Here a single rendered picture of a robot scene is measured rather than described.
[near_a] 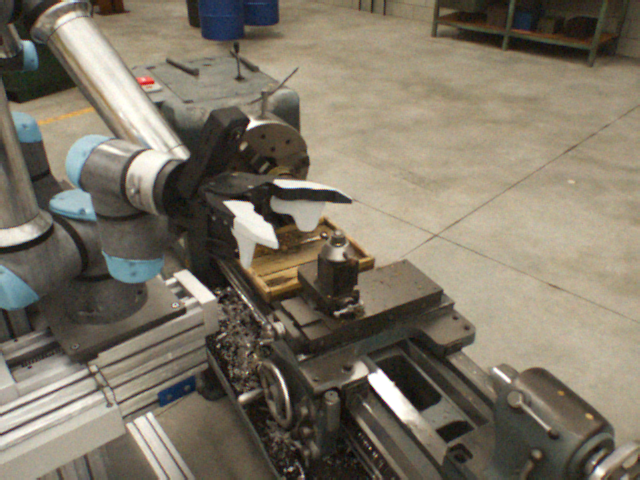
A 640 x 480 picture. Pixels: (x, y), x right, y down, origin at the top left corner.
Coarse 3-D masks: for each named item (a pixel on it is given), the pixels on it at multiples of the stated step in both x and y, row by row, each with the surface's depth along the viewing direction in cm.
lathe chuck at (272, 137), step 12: (252, 120) 182; (264, 120) 181; (276, 120) 184; (252, 132) 179; (264, 132) 181; (276, 132) 183; (288, 132) 185; (252, 144) 181; (264, 144) 183; (276, 144) 185; (288, 144) 188; (300, 144) 190; (240, 156) 181; (264, 156) 185; (276, 156) 187; (228, 168) 181; (240, 168) 183; (252, 168) 185
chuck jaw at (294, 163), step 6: (306, 150) 192; (288, 156) 189; (294, 156) 189; (300, 156) 188; (306, 156) 188; (276, 162) 187; (282, 162) 187; (288, 162) 186; (294, 162) 186; (300, 162) 188; (306, 162) 189; (288, 168) 183; (294, 168) 186; (300, 168) 186; (294, 174) 184
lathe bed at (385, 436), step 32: (288, 224) 202; (224, 256) 198; (384, 352) 152; (416, 352) 148; (384, 384) 138; (416, 384) 157; (448, 384) 139; (480, 384) 139; (352, 416) 134; (384, 416) 134; (416, 416) 130; (448, 416) 134; (480, 416) 131; (352, 448) 141; (384, 448) 126; (416, 448) 126
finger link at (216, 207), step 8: (208, 192) 63; (208, 200) 61; (216, 200) 61; (224, 200) 62; (232, 200) 62; (208, 208) 61; (216, 208) 60; (224, 208) 60; (216, 216) 60; (224, 216) 59; (232, 216) 58; (232, 224) 59
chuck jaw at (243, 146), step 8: (240, 144) 178; (248, 144) 176; (240, 152) 176; (248, 152) 178; (256, 152) 179; (248, 160) 178; (256, 160) 177; (264, 160) 179; (256, 168) 179; (264, 168) 178; (272, 168) 179
